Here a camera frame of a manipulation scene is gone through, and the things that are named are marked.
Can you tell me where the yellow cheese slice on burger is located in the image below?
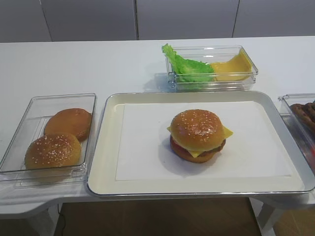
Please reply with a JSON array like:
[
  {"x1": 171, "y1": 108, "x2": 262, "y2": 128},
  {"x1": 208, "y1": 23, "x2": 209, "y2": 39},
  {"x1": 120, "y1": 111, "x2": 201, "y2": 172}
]
[{"x1": 166, "y1": 125, "x2": 234, "y2": 158}]

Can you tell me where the red tomato slice in stack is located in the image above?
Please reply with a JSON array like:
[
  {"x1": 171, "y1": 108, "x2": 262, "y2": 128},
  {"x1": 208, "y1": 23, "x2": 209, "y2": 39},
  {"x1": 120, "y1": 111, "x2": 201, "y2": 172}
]
[{"x1": 170, "y1": 136, "x2": 191, "y2": 155}]

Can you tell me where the yellow cheese slice in container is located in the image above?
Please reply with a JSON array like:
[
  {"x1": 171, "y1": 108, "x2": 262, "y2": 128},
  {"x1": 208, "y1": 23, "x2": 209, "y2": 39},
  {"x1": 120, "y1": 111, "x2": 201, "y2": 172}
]
[{"x1": 211, "y1": 49, "x2": 252, "y2": 82}]

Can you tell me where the clear plastic bun container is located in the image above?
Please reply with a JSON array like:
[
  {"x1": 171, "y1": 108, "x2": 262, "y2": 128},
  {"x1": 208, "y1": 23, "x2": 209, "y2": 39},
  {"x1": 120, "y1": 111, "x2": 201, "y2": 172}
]
[{"x1": 0, "y1": 93, "x2": 96, "y2": 185}]

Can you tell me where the plain bottom bun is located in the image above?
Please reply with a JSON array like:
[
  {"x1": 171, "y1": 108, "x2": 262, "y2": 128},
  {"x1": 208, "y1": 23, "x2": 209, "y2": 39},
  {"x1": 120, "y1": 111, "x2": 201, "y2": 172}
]
[{"x1": 44, "y1": 108, "x2": 92, "y2": 142}]

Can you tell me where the clear plastic patty tomato container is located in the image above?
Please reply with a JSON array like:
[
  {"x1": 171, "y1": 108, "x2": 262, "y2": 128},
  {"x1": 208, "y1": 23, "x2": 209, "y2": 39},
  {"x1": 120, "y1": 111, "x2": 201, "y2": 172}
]
[{"x1": 278, "y1": 93, "x2": 315, "y2": 171}]

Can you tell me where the clear plastic lettuce cheese container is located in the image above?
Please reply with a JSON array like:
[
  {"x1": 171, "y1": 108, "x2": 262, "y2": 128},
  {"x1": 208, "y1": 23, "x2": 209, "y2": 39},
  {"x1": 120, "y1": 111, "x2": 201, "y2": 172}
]
[{"x1": 162, "y1": 44, "x2": 258, "y2": 92}]

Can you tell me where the sesame bun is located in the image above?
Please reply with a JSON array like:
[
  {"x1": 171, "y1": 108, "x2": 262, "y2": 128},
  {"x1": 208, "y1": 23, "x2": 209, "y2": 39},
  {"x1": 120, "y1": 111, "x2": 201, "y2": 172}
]
[
  {"x1": 169, "y1": 109, "x2": 225, "y2": 152},
  {"x1": 25, "y1": 133, "x2": 81, "y2": 170}
]

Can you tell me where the white metal serving tray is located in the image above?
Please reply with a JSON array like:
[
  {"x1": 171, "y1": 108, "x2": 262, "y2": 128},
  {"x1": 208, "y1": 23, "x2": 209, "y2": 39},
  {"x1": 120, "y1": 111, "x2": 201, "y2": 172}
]
[{"x1": 88, "y1": 91, "x2": 315, "y2": 196}]

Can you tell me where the green lettuce leaf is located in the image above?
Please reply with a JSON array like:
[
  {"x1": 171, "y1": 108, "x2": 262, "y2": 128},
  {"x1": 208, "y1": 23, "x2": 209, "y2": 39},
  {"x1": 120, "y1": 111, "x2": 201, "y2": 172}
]
[{"x1": 162, "y1": 44, "x2": 214, "y2": 83}]

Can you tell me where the white table leg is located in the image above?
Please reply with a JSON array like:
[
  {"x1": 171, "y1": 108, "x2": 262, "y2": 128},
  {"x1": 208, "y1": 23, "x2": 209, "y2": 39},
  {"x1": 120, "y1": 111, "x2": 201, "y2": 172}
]
[{"x1": 249, "y1": 198, "x2": 284, "y2": 236}]

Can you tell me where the brown burger patty in stack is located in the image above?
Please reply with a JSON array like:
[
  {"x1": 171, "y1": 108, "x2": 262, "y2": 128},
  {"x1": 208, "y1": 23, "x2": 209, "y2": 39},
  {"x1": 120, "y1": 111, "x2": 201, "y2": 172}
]
[{"x1": 198, "y1": 139, "x2": 226, "y2": 159}]

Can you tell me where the brown patty front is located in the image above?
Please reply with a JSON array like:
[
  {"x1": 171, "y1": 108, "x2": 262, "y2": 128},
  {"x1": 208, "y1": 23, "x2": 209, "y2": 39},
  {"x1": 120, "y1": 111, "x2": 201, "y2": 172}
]
[{"x1": 290, "y1": 102, "x2": 315, "y2": 134}]

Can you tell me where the black cable under table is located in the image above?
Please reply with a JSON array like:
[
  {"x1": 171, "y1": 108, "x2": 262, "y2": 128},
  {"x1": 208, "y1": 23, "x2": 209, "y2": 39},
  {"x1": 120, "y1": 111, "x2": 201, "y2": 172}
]
[{"x1": 57, "y1": 203, "x2": 66, "y2": 236}]

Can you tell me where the bottom bun of burger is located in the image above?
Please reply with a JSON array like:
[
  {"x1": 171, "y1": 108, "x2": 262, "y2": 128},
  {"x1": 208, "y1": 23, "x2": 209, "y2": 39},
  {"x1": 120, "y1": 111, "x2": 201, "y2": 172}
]
[{"x1": 176, "y1": 153, "x2": 210, "y2": 163}]

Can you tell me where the white paper sheet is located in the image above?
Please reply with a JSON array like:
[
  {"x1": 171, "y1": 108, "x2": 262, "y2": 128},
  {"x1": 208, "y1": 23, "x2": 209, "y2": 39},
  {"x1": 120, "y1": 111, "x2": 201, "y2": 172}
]
[{"x1": 116, "y1": 101, "x2": 293, "y2": 180}]

